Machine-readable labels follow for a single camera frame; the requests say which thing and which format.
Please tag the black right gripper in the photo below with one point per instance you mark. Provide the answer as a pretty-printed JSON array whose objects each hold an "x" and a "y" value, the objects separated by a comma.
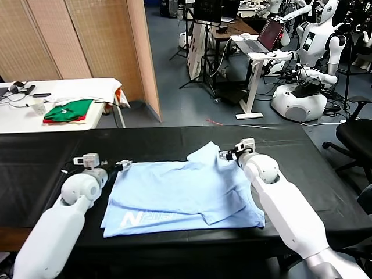
[{"x": 234, "y": 155}]

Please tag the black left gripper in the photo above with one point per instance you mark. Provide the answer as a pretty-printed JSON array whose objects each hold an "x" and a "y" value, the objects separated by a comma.
[{"x": 109, "y": 168}]

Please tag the light blue t-shirt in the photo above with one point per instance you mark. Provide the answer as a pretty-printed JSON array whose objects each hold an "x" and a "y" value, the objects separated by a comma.
[{"x": 174, "y": 189}]

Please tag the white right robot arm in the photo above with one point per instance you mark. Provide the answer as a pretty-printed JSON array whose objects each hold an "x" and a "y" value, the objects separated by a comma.
[{"x": 290, "y": 209}]

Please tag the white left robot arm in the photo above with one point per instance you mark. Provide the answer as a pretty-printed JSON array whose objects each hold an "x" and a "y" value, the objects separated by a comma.
[{"x": 58, "y": 226}]

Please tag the beige folded shirt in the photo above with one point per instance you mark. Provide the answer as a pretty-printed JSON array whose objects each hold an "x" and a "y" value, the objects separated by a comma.
[{"x": 79, "y": 122}]

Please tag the orange cloth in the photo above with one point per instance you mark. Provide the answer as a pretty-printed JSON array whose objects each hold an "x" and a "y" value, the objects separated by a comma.
[{"x": 118, "y": 93}]

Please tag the white standing desk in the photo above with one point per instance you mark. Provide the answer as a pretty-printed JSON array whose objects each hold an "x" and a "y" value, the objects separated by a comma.
[{"x": 251, "y": 87}]

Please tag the green folded shirt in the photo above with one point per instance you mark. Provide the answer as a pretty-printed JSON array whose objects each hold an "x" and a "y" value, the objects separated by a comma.
[{"x": 69, "y": 110}]

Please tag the black table cover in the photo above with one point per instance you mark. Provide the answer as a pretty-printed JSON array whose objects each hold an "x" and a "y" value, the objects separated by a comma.
[{"x": 43, "y": 151}]

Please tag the red folded shirt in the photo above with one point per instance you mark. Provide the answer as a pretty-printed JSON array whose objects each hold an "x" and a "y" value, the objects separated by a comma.
[{"x": 50, "y": 121}]

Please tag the white orange bin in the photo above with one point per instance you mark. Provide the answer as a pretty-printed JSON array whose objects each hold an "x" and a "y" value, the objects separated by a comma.
[{"x": 84, "y": 88}]

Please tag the black tripod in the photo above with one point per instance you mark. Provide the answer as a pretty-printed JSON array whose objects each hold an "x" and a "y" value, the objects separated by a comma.
[{"x": 207, "y": 58}]

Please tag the white paper cup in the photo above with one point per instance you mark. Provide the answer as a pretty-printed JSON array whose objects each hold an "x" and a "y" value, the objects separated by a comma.
[{"x": 38, "y": 107}]

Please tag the white leaning board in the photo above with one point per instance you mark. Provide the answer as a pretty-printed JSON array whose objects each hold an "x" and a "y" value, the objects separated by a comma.
[{"x": 196, "y": 52}]

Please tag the black phone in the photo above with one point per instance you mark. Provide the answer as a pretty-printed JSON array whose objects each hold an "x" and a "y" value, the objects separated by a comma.
[{"x": 41, "y": 94}]

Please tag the white side table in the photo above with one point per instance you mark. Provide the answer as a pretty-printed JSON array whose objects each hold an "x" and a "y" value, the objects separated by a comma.
[{"x": 17, "y": 119}]

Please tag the black remote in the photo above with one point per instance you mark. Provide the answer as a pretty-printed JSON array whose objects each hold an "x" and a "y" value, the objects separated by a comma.
[{"x": 30, "y": 89}]

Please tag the white computer mouse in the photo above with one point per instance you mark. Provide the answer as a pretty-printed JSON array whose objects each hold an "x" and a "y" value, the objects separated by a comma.
[{"x": 246, "y": 35}]

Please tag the small black box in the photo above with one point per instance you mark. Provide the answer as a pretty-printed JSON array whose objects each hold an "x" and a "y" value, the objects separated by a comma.
[{"x": 222, "y": 30}]

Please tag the brown desk black legs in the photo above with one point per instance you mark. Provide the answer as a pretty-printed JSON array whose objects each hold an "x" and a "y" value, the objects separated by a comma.
[{"x": 232, "y": 28}]

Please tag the wooden folding partition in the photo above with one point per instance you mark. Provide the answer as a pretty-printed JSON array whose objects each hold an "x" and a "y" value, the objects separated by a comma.
[{"x": 87, "y": 43}]

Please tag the open silver laptop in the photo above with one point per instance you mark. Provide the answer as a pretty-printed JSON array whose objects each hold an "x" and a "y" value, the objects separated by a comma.
[{"x": 270, "y": 34}]

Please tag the black office chair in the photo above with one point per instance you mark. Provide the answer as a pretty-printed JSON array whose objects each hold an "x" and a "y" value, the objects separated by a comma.
[{"x": 353, "y": 133}]

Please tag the black headphones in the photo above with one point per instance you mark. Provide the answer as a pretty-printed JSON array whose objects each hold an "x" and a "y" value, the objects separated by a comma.
[{"x": 14, "y": 87}]

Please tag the white humanoid robot wheeled base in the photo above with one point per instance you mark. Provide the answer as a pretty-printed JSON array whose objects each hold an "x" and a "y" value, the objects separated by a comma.
[{"x": 312, "y": 43}]

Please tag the black panel on tripod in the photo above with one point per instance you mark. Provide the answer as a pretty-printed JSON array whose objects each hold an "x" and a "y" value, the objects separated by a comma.
[{"x": 207, "y": 11}]

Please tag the black desk monitor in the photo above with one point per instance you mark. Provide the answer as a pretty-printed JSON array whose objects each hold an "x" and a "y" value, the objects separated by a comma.
[{"x": 231, "y": 10}]

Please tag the dark chair backrest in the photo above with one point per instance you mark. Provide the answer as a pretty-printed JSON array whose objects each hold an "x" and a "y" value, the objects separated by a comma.
[{"x": 366, "y": 199}]

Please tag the black pole stand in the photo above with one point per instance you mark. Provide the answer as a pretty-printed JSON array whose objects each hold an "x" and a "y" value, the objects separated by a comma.
[{"x": 348, "y": 72}]

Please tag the slim white humanoid robot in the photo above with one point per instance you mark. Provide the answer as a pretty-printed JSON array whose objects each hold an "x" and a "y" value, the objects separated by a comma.
[{"x": 274, "y": 5}]

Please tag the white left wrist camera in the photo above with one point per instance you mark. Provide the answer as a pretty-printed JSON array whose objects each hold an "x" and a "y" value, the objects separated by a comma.
[{"x": 90, "y": 160}]

